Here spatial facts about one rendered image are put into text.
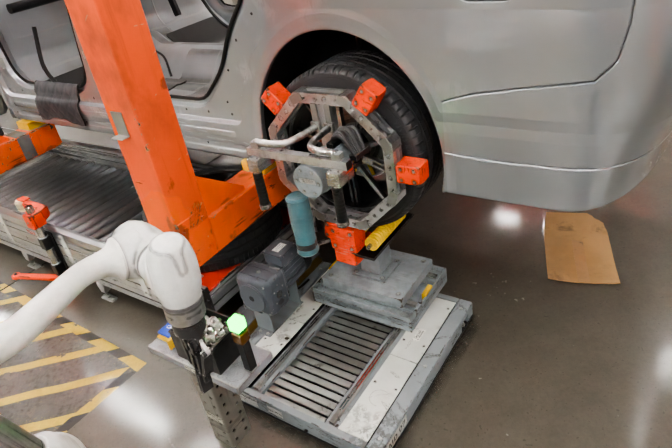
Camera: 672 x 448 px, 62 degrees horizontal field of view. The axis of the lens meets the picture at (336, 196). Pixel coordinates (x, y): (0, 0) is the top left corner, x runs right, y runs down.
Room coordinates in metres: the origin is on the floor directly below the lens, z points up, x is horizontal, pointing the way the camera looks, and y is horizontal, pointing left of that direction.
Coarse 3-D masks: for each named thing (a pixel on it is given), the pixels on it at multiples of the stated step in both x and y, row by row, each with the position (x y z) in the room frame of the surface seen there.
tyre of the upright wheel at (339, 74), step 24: (312, 72) 1.96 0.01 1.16; (336, 72) 1.89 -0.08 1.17; (360, 72) 1.86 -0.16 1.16; (384, 72) 1.89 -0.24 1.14; (384, 96) 1.78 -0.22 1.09; (408, 96) 1.83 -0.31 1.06; (408, 120) 1.74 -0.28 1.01; (432, 120) 1.83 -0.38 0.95; (408, 144) 1.73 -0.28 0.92; (432, 144) 1.79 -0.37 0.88; (432, 168) 1.79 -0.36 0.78; (408, 192) 1.74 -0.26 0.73; (384, 216) 1.81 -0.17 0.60
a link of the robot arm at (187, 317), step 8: (200, 304) 0.99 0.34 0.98; (168, 312) 0.96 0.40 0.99; (176, 312) 0.96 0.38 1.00; (184, 312) 0.96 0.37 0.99; (192, 312) 0.97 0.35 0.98; (200, 312) 0.98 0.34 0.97; (168, 320) 0.98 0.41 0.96; (176, 320) 0.96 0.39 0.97; (184, 320) 0.96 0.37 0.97; (192, 320) 0.97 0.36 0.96
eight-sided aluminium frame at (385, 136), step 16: (304, 96) 1.88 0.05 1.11; (320, 96) 1.84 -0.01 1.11; (336, 96) 1.80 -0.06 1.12; (352, 96) 1.79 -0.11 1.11; (288, 112) 1.93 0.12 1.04; (352, 112) 1.76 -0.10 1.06; (272, 128) 1.99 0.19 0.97; (368, 128) 1.73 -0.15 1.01; (384, 128) 1.74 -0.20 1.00; (384, 144) 1.69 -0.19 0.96; (400, 144) 1.72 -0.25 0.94; (384, 160) 1.70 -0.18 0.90; (288, 176) 1.99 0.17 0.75; (400, 192) 1.69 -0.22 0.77; (320, 208) 1.92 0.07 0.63; (384, 208) 1.71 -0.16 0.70; (352, 224) 1.81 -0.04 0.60; (368, 224) 1.76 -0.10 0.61
